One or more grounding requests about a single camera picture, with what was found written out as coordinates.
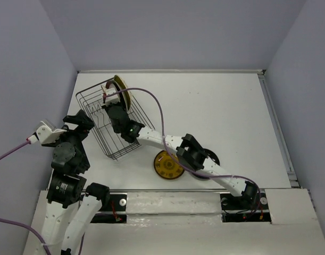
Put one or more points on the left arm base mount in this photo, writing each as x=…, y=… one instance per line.
x=114, y=212

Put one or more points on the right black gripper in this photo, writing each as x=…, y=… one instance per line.
x=109, y=106

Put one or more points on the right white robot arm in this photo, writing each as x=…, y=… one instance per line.
x=190, y=154

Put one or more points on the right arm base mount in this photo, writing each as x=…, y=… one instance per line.
x=235, y=212

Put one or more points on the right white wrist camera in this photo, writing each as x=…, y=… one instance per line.
x=109, y=95

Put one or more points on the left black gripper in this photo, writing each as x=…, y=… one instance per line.
x=85, y=124

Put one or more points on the yellow patterned round plate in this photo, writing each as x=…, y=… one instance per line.
x=166, y=167

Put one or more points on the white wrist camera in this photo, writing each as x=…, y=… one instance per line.
x=46, y=133
x=109, y=95

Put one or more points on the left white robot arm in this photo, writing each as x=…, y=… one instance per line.
x=71, y=205

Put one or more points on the black round plate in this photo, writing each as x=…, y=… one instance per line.
x=213, y=157

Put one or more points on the woven bamboo pattern plate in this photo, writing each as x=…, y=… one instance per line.
x=120, y=84

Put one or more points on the dark wire dish rack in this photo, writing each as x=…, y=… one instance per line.
x=112, y=145

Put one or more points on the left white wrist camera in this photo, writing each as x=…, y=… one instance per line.
x=46, y=133

